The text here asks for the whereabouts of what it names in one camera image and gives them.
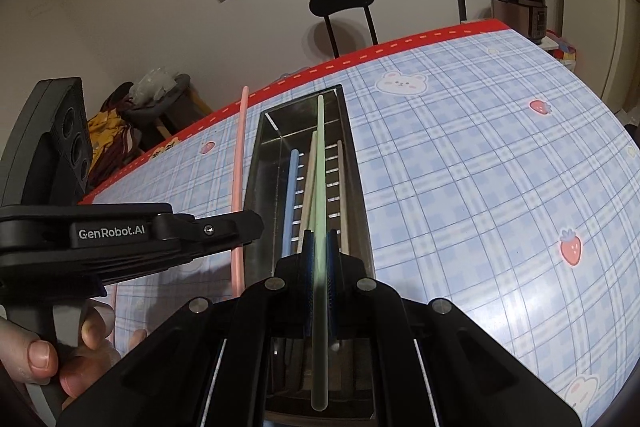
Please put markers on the black metal utensil tray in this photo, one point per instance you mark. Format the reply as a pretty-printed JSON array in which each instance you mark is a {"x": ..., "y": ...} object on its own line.
[{"x": 280, "y": 129}]

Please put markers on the person's left hand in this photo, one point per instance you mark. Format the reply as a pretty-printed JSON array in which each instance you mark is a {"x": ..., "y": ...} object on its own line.
[{"x": 31, "y": 360}]

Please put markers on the blue plaid table mat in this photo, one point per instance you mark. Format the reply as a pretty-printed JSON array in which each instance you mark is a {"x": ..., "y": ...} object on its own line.
[{"x": 493, "y": 177}]

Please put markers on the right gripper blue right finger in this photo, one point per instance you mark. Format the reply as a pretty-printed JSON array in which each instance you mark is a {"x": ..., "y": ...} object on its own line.
[{"x": 333, "y": 254}]

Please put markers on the yellow snack bags pile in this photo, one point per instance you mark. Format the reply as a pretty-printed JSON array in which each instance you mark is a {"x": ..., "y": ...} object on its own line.
[{"x": 115, "y": 144}]

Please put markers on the white refrigerator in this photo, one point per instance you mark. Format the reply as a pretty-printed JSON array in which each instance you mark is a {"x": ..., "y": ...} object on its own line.
[{"x": 605, "y": 34}]

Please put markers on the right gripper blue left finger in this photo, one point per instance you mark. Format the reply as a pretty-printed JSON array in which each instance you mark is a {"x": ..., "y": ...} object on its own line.
[{"x": 306, "y": 259}]

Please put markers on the pink chopstick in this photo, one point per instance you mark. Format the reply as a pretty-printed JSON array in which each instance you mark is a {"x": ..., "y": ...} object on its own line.
[{"x": 237, "y": 263}]

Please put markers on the black round stool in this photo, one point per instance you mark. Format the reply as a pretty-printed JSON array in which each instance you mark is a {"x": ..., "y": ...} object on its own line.
[{"x": 325, "y": 9}]

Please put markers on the rice cooker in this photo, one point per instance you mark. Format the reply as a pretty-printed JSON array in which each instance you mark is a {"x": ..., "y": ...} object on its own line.
[{"x": 527, "y": 17}]

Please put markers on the cream chopstick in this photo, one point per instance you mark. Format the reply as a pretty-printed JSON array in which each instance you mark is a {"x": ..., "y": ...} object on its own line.
[
  {"x": 308, "y": 192},
  {"x": 342, "y": 178}
]

